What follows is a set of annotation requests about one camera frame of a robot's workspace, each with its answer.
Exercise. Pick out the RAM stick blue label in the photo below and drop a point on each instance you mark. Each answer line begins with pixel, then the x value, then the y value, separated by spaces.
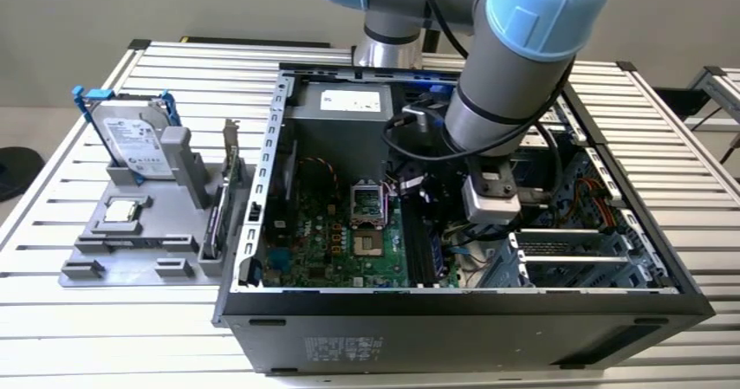
pixel 438 254

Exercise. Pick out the black RAM slot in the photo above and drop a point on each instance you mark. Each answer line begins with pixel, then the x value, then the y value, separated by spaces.
pixel 413 250
pixel 426 259
pixel 418 250

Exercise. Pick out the CPU socket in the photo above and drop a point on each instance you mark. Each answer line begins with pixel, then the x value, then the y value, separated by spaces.
pixel 368 244

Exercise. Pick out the grey power supply unit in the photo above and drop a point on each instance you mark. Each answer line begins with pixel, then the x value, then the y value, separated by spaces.
pixel 340 142

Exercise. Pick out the green motherboard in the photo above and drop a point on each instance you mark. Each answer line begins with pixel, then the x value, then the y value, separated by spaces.
pixel 375 267

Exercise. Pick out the grey metal disk bay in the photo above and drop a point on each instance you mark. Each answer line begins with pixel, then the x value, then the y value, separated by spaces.
pixel 572 259

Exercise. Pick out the black open PC case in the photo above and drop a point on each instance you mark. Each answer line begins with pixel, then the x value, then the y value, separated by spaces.
pixel 462 341

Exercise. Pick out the black Nvidia graphics card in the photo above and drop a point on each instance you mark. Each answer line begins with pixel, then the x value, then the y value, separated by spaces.
pixel 222 207

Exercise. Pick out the grey parts rack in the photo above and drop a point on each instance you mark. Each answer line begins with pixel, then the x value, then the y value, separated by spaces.
pixel 164 215

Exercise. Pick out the aluminium slat side table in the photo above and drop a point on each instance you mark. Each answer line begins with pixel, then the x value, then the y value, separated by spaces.
pixel 722 90

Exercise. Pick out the hard disk in blue carrier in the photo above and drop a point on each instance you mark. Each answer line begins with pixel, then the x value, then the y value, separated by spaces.
pixel 129 138

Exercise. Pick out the silver CPU chip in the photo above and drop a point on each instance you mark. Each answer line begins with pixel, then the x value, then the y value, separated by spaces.
pixel 121 212

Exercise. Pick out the black round floor base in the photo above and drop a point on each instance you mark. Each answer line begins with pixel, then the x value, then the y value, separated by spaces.
pixel 17 168

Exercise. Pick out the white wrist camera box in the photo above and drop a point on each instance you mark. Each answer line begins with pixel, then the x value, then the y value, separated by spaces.
pixel 491 207

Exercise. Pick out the black wrist mount bracket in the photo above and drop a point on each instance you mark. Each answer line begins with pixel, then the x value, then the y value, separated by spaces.
pixel 491 172

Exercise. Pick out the black table bracket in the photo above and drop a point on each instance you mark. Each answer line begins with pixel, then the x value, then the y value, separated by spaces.
pixel 681 101

